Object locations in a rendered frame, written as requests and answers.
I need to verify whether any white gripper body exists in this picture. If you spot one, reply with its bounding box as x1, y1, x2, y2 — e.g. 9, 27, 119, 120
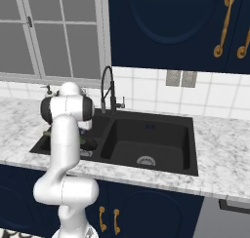
77, 119, 95, 132

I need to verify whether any dark pan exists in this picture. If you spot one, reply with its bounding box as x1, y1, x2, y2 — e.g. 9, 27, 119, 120
77, 135, 99, 152

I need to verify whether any black double sink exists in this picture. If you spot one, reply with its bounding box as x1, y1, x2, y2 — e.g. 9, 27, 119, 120
28, 107, 199, 178

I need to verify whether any black spring faucet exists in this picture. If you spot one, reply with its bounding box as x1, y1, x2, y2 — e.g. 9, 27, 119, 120
100, 65, 127, 115

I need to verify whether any soap dispenser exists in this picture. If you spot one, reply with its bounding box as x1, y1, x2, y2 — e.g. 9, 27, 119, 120
40, 83, 55, 99

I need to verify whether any grey framed window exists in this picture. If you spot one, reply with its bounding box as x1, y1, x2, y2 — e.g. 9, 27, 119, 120
0, 0, 112, 88

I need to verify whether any navy lower cupboard door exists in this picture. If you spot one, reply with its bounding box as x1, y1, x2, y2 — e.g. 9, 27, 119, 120
0, 163, 110, 238
105, 178, 205, 238

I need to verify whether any navy cupboard door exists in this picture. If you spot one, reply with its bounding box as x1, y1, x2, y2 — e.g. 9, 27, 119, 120
105, 178, 205, 238
224, 0, 250, 76
0, 163, 110, 238
107, 0, 246, 74

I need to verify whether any navy upper cupboard door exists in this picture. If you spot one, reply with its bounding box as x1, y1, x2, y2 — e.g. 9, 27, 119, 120
107, 0, 246, 74
224, 0, 250, 76

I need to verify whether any grey dishwasher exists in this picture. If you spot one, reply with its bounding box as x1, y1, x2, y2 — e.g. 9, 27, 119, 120
191, 196, 250, 238

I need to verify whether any gold cupboard handle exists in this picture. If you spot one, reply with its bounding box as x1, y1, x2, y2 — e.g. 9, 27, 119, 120
236, 26, 250, 60
112, 208, 122, 236
213, 0, 235, 59
98, 206, 108, 233

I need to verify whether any grey wall outlet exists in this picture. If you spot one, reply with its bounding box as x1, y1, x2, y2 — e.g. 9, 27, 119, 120
165, 69, 183, 88
181, 70, 198, 89

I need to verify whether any black dishwasher handle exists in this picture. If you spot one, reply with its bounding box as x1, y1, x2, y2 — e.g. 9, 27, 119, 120
218, 198, 250, 216

